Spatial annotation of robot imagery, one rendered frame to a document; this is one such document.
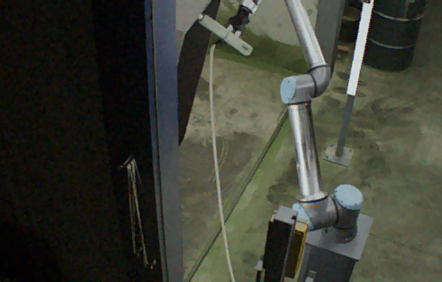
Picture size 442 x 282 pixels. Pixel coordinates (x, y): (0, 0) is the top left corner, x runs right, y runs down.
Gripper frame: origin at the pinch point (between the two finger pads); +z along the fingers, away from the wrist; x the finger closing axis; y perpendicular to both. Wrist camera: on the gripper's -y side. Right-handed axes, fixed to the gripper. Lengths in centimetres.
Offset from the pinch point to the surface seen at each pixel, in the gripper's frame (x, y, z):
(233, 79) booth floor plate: -76, 181, -32
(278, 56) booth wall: -98, 173, -70
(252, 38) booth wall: -73, 183, -73
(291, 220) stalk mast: -6, -125, 72
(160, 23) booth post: 53, -112, 43
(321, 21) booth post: -97, 126, -101
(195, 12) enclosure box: 27.9, -25.7, 5.9
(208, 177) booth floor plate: -69, 103, 55
